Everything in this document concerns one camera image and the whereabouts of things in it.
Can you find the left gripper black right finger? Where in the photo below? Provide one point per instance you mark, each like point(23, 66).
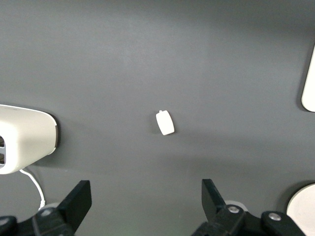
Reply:
point(214, 204)

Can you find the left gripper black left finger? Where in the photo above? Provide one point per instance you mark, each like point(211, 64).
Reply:
point(76, 201)

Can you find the white toaster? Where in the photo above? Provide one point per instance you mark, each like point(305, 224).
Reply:
point(27, 137)

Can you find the white round plate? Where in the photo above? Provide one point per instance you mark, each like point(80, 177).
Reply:
point(304, 209)

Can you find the white tray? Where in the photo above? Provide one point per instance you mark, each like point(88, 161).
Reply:
point(310, 91)

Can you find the white toy bun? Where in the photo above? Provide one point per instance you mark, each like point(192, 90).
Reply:
point(165, 123)

